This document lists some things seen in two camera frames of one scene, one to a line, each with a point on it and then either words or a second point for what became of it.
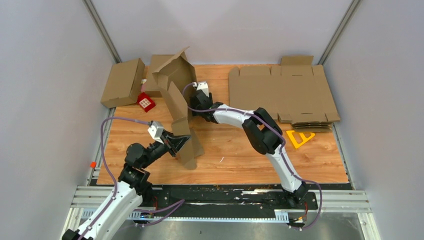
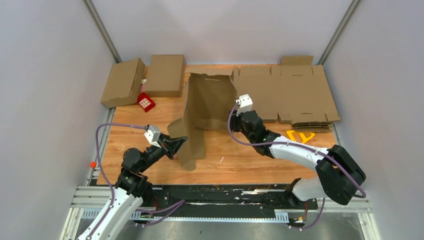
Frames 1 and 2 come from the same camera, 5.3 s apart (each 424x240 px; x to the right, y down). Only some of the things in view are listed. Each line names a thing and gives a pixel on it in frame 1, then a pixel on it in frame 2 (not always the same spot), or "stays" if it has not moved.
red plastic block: [146, 102] stays
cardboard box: [123, 85] stays
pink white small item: [143, 83] stays
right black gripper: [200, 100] -> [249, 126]
